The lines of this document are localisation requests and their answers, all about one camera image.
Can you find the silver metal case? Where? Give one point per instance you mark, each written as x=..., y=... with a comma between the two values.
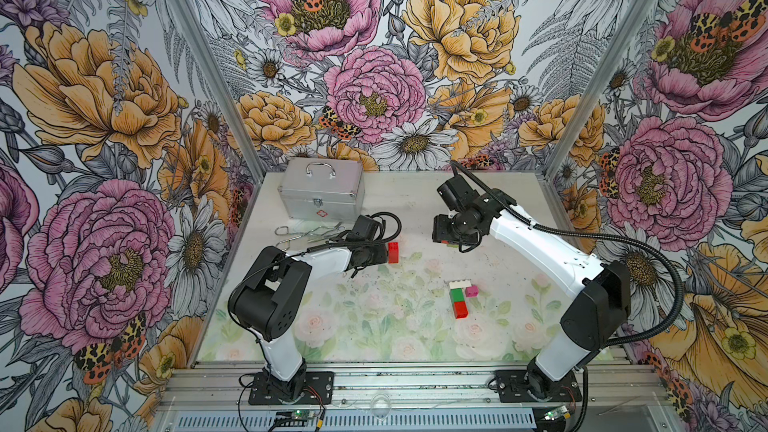
x=323, y=189

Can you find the pink lego brick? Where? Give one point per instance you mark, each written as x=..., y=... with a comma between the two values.
x=471, y=291

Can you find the green lego brick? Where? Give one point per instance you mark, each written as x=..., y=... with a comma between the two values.
x=457, y=295

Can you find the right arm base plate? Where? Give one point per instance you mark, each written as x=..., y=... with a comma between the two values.
x=520, y=386

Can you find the silver scissors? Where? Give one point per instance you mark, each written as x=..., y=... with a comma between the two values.
x=323, y=231

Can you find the red tall lego brick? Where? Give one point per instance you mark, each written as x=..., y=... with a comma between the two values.
x=460, y=310

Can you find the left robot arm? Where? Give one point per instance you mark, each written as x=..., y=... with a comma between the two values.
x=266, y=302

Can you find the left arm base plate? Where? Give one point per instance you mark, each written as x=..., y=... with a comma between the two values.
x=308, y=388

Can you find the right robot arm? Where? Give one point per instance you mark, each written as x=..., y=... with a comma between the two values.
x=598, y=291

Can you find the red square lego brick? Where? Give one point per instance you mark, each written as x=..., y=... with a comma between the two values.
x=393, y=253

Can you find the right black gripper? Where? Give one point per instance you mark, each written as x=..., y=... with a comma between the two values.
x=440, y=232

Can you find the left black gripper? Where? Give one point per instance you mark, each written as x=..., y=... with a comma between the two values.
x=380, y=255

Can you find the white long lego brick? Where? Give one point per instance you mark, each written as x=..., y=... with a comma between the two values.
x=459, y=284

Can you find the aluminium front rail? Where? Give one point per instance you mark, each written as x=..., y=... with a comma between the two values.
x=609, y=396

